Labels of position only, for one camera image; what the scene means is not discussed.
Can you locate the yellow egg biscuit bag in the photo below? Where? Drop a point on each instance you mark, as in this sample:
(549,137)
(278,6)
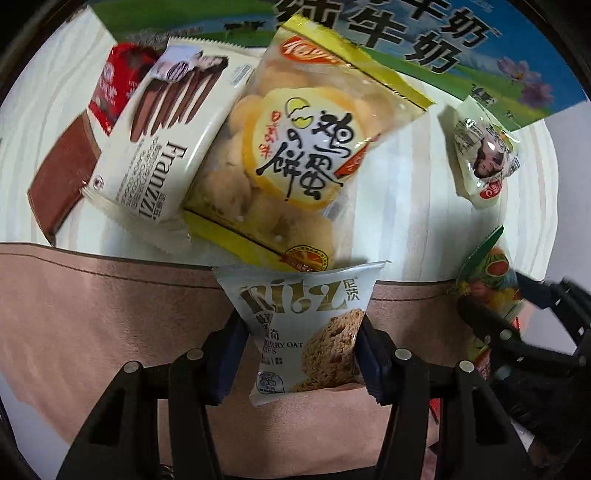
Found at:
(295,152)

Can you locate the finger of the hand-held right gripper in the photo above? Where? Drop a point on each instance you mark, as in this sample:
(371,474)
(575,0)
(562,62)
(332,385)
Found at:
(485,323)
(554,295)

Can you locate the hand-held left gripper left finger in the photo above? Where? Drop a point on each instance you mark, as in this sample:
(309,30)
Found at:
(231,353)

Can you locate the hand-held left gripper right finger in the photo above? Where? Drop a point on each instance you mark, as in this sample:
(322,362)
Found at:
(369,357)

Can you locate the white oat cookie packet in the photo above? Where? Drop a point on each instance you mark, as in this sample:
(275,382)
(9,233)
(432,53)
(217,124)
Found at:
(295,323)

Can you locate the white chocolate wafer packet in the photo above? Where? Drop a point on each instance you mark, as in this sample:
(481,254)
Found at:
(157,152)

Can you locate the striped cat print sheet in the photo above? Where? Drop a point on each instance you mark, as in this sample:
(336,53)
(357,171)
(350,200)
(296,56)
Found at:
(397,207)

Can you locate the colourful fruit candy packet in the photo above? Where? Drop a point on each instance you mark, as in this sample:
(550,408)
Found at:
(494,277)

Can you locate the small white snack packet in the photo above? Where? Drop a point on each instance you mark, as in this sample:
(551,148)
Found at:
(480,157)

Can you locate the red snack packet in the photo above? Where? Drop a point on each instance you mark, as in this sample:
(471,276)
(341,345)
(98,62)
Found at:
(111,87)

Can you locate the blue green cardboard box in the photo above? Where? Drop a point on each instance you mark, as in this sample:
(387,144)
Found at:
(415,41)

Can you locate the brown snack packet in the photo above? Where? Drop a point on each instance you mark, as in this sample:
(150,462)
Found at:
(64,175)

